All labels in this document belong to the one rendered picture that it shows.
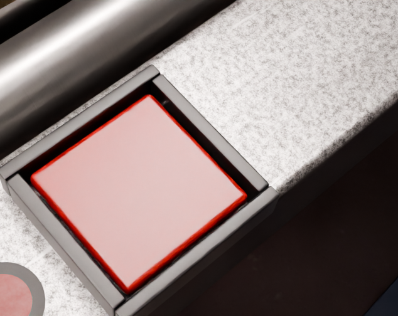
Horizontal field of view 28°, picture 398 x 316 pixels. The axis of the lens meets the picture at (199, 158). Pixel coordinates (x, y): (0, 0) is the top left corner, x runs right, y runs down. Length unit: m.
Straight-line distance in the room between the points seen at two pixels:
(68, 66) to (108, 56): 0.02
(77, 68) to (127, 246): 0.09
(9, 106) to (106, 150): 0.05
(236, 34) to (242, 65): 0.02
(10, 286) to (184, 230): 0.07
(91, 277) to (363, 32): 0.17
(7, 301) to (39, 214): 0.03
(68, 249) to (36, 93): 0.08
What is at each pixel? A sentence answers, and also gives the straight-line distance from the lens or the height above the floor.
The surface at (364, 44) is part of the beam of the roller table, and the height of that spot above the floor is 0.92.
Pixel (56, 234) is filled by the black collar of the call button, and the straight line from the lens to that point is 0.29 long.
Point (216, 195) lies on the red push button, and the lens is 0.30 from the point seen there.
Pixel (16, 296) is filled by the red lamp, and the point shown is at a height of 0.92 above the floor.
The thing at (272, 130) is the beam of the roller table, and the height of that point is 0.92.
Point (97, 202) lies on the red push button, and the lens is 0.30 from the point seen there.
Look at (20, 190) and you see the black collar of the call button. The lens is 0.30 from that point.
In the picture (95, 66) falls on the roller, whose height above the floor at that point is 0.91.
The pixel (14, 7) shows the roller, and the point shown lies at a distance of 0.37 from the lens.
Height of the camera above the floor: 1.20
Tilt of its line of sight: 63 degrees down
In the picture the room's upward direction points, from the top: 10 degrees clockwise
